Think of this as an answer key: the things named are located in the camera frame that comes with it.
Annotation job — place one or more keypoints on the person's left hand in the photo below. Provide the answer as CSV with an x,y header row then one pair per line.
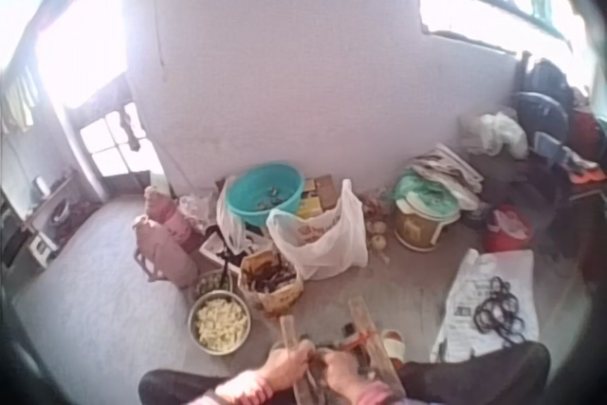
x,y
283,368

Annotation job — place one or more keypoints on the person's right hand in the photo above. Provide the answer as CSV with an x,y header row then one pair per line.
x,y
343,372

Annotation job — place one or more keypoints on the person's right fingers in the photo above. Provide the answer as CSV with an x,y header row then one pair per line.
x,y
332,363

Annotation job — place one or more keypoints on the person's left fingers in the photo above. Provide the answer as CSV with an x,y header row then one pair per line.
x,y
303,352

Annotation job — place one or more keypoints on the dark vegetable piece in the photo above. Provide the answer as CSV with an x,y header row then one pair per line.
x,y
318,361

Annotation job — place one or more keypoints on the carton of dark vegetables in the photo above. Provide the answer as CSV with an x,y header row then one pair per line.
x,y
271,284

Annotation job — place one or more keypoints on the steel bowl of yellow pieces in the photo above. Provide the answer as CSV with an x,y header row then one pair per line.
x,y
219,324

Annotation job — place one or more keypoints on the white printed plastic bag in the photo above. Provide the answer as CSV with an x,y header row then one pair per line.
x,y
325,244

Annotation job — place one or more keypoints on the steel bowl of green scraps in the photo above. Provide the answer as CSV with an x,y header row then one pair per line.
x,y
212,281

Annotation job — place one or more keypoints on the heap of onions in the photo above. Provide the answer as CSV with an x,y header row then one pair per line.
x,y
378,233

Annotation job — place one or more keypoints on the white printed woven sack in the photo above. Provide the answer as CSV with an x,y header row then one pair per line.
x,y
467,324

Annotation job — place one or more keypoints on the person's legs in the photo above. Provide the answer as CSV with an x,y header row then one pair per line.
x,y
474,372

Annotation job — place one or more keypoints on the white thin plastic bag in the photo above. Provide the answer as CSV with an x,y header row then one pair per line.
x,y
231,227

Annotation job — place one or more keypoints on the brown cardboard boxes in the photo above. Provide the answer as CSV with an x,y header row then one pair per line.
x,y
318,195

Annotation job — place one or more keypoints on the yellow bucket with green bag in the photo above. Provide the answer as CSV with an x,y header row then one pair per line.
x,y
422,226

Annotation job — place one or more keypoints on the teal plastic basin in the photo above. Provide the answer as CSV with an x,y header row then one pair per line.
x,y
264,191

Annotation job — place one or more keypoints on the pink cloth sack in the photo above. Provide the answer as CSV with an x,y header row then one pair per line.
x,y
163,246

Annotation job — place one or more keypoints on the clear crumpled plastic bag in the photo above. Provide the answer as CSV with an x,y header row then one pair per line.
x,y
195,207

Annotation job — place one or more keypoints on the pile of folded sacks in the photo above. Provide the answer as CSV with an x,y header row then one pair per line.
x,y
448,169

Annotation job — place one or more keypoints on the white bulging plastic bag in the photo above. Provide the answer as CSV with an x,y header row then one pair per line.
x,y
498,134

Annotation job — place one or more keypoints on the wooden glazed door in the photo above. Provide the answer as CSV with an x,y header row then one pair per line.
x,y
109,139

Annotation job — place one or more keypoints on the cluttered low shelf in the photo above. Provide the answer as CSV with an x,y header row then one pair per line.
x,y
45,215

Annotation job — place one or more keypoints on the table with orange item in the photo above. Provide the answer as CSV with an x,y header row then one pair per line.
x,y
584,176

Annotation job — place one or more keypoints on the blue plastic chair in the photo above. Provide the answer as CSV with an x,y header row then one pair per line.
x,y
543,118

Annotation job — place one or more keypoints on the red bag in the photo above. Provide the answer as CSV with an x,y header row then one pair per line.
x,y
585,132

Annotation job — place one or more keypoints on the dark backpack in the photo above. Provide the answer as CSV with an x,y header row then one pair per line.
x,y
549,78

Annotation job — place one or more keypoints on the hanging yellow cloths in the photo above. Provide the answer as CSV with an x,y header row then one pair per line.
x,y
19,104

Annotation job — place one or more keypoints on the wooden slat cutter frame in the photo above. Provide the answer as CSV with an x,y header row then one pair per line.
x,y
366,325

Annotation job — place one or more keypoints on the window with dark frame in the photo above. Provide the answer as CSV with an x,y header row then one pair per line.
x,y
474,2

